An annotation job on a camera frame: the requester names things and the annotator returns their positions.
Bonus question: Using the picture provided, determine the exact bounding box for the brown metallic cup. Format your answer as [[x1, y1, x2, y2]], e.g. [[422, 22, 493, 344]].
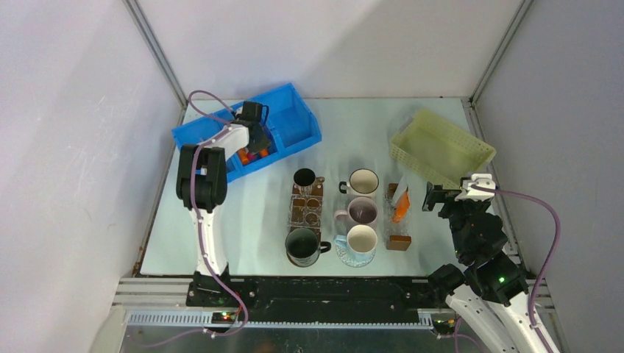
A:
[[293, 168, 325, 196]]

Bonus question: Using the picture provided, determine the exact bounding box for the clear holder with brown lid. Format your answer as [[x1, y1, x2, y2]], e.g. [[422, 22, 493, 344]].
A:
[[383, 183, 412, 252]]

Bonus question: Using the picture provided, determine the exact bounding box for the white toothpaste tube dark cap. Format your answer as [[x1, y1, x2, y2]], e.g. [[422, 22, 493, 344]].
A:
[[392, 174, 408, 206]]

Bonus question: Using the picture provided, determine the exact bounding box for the brown wooden oval tray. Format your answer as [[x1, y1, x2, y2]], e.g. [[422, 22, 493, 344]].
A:
[[287, 176, 325, 242]]

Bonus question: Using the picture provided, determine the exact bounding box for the clear textured two-hole holder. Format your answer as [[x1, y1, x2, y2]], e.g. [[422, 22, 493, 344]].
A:
[[287, 194, 322, 239]]

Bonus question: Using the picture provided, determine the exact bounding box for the pink mug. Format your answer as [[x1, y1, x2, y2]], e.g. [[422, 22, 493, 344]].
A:
[[333, 197, 378, 232]]

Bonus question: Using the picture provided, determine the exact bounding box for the light blue mug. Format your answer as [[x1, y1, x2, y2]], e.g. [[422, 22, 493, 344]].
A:
[[333, 225, 378, 257]]

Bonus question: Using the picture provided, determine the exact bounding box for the cream mug with black rim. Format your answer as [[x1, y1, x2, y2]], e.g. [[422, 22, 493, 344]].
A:
[[338, 168, 380, 199]]

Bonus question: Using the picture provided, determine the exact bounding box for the dark green mug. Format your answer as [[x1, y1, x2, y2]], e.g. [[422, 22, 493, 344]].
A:
[[285, 228, 332, 268]]

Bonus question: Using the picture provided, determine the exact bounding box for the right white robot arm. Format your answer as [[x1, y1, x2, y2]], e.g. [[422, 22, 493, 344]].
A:
[[422, 174, 559, 352]]

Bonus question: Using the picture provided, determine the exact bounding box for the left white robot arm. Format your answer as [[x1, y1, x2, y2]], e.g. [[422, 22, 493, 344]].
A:
[[176, 101, 272, 277]]

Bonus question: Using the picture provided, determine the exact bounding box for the clear textured oval tray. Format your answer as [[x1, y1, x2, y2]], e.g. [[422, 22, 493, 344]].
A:
[[336, 246, 376, 268]]

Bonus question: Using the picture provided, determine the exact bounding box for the small orange tube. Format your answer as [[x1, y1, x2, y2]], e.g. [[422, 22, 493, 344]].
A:
[[237, 149, 249, 165]]

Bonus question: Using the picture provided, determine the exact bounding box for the blue three-compartment bin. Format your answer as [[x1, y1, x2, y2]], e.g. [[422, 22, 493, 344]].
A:
[[171, 83, 322, 182]]

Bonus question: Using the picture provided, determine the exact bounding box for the cream perforated basket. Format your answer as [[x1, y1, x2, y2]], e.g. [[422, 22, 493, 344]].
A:
[[389, 108, 496, 189]]

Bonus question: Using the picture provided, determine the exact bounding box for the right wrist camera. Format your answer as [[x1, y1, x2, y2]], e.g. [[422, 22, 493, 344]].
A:
[[454, 173, 497, 202]]

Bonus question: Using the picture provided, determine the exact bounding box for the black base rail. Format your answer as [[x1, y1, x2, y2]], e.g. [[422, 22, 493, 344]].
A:
[[185, 273, 466, 324]]

